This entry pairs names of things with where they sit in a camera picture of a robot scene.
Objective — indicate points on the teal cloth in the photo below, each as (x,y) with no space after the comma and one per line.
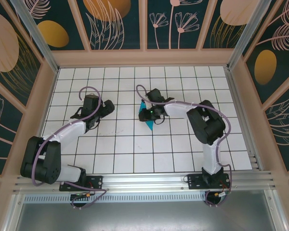
(150,125)

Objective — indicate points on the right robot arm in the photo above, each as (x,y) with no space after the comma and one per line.
(210,156)

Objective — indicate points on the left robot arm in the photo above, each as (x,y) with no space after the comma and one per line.
(50,166)

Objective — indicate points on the small electronics board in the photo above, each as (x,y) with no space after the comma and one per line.
(83,195)
(219,194)

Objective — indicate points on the grey metal panel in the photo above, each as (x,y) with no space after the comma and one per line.
(144,216)

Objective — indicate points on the long aluminium mounting rail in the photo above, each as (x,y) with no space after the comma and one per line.
(144,181)

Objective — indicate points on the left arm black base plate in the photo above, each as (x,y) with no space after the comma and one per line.
(96,183)

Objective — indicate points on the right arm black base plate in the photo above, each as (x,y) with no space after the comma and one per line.
(195,181)

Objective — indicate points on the aluminium side rail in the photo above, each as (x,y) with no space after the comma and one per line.
(243,115)

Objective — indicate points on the aluminium corner post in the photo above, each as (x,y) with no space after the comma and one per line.
(38,41)
(245,36)

